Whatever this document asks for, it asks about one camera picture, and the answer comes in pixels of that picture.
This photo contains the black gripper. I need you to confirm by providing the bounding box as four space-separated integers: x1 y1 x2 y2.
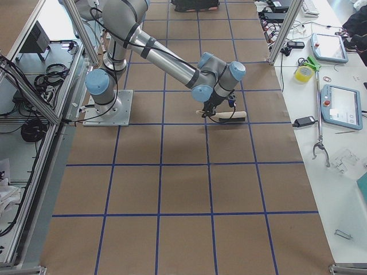
202 90 236 116

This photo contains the beige hand brush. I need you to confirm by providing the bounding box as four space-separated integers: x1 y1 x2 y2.
196 111 247 124

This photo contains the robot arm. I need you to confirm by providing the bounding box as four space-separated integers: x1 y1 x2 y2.
89 1 247 123

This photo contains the bin with black bag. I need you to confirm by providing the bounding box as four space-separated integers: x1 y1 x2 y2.
170 0 220 12

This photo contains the black power adapter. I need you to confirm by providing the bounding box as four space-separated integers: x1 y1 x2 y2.
292 116 318 128

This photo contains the yellow tape roll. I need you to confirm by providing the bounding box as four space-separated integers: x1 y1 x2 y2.
294 66 314 84

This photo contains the blue teach pendant near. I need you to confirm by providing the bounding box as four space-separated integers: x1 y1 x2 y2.
321 85 363 130

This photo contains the blue teach pendant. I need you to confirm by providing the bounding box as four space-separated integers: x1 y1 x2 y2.
310 33 349 64
321 85 363 130

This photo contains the blue teach pendant far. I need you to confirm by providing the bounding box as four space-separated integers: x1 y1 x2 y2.
310 33 349 64

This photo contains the green handled grabber tool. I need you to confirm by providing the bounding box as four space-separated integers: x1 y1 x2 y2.
303 56 330 167

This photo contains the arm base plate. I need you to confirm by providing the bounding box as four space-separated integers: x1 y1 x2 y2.
83 90 133 127

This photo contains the aluminium frame post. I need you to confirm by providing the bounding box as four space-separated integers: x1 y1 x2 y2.
268 0 303 65

